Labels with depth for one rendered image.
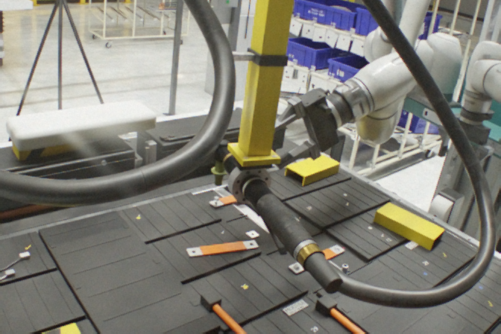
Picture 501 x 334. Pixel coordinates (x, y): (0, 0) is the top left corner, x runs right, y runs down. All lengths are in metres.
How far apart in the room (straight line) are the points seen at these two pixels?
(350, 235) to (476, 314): 0.33
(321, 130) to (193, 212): 0.35
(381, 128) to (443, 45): 0.78
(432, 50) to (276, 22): 1.15
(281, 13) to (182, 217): 0.52
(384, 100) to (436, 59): 0.85
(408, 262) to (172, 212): 0.54
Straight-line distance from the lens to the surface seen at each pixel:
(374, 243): 1.14
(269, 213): 0.86
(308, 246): 0.78
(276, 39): 0.86
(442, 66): 1.92
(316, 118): 1.03
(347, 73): 3.51
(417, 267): 1.10
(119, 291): 0.89
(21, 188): 0.54
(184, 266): 0.96
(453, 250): 1.21
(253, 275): 0.96
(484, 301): 1.09
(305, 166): 1.34
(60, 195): 0.52
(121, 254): 0.97
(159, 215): 1.10
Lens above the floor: 1.60
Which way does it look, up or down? 24 degrees down
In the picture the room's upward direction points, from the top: 7 degrees clockwise
